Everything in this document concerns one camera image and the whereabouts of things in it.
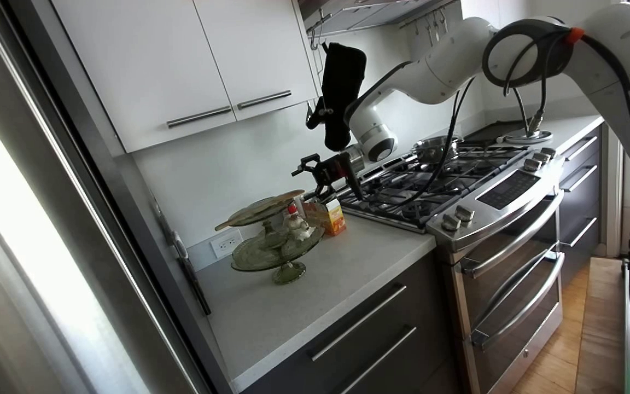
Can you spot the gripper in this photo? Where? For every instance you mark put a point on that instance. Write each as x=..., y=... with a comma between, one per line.
x=338, y=168

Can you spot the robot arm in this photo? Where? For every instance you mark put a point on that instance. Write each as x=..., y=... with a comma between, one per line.
x=446, y=65

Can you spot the orange carton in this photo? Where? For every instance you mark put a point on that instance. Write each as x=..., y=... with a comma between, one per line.
x=332, y=219

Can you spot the small bottle with red cap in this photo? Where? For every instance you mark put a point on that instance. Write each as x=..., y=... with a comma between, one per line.
x=295, y=221

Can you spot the green glass tiered stand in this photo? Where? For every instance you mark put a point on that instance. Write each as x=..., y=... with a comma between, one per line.
x=276, y=254

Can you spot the black oven mitt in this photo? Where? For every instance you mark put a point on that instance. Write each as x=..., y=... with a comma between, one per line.
x=342, y=87

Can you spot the stove burner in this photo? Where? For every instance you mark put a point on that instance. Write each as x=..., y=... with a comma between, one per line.
x=414, y=210

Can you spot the steel pot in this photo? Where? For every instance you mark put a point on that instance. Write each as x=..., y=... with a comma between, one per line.
x=434, y=150

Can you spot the narrow white cabinet door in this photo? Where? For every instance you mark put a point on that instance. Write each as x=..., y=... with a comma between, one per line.
x=260, y=49

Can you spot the stove knob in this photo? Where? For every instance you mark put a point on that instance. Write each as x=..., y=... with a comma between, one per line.
x=464, y=213
x=450, y=222
x=541, y=158
x=531, y=164
x=549, y=151

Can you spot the dark drawer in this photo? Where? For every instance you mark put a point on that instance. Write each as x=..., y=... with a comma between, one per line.
x=348, y=323
x=580, y=197
x=580, y=246
x=402, y=372
x=582, y=148

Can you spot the range hood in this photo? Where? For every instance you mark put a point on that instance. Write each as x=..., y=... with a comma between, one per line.
x=369, y=12

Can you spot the white upper cabinet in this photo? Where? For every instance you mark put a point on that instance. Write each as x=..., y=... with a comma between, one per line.
x=184, y=54

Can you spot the black flat griddle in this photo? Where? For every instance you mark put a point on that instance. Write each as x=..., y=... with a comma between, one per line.
x=493, y=132

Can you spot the stainless steel gas range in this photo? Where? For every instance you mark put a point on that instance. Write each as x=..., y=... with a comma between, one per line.
x=501, y=235

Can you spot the metal rod with hooks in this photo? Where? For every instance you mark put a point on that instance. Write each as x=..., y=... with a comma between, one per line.
x=430, y=19

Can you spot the small oven door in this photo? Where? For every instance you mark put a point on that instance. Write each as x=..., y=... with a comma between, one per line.
x=506, y=241

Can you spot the wide white cabinet door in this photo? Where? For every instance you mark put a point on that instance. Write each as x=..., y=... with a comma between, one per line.
x=145, y=60

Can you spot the round silver plate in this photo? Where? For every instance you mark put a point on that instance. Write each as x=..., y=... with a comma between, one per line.
x=528, y=137

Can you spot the large oven door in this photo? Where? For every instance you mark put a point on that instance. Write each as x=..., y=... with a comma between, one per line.
x=512, y=323

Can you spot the range bottom drawer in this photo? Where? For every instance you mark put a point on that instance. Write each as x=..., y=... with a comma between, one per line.
x=528, y=355

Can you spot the stainless steel refrigerator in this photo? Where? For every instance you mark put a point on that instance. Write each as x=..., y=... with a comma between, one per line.
x=47, y=246

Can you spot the white wall socket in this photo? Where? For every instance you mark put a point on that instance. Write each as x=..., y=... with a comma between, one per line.
x=226, y=243

